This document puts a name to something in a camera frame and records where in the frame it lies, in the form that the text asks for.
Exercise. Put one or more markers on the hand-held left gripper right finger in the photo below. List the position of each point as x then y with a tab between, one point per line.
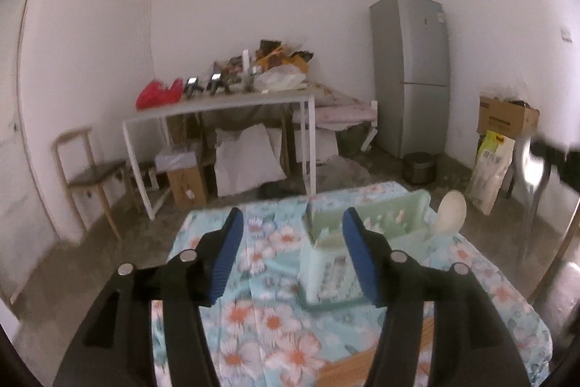
362	260

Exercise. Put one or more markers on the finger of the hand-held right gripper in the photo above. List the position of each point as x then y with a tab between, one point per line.
570	176
550	152

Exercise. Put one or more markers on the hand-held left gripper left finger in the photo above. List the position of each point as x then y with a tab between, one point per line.
226	251

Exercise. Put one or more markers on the green perforated utensil holder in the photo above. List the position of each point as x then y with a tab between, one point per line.
326	273

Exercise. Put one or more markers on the white and yellow sack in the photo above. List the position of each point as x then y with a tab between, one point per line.
489	174

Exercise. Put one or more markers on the small brown cardboard box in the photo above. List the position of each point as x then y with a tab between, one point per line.
186	187

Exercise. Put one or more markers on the floral blue tablecloth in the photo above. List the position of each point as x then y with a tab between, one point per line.
272	323

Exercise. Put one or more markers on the white sacks under table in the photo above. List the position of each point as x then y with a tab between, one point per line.
247	160

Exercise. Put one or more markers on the plastic covered white box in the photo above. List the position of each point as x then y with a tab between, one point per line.
176	160

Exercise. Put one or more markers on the dark rice cooker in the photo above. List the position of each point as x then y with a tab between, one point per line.
419	168

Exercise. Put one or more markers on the folding bed with pink cloth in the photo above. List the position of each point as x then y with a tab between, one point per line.
335	112

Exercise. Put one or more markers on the dark seat wooden chair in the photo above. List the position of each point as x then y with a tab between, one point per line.
95	174

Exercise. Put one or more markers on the grey refrigerator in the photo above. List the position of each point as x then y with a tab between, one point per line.
408	74

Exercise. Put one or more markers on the black device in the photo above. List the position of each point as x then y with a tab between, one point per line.
216	84
192	87

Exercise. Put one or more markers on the red plastic bag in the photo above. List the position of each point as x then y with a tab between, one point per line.
156	94

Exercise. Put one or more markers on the white plastic bag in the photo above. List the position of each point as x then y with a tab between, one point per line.
278	79

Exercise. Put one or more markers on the clear bottle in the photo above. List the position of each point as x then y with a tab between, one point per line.
246	65

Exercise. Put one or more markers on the white door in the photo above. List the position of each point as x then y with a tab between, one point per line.
22	142

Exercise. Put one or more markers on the white wall switch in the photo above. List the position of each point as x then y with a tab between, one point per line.
566	34

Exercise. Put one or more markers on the white frame table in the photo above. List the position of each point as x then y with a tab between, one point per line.
217	106

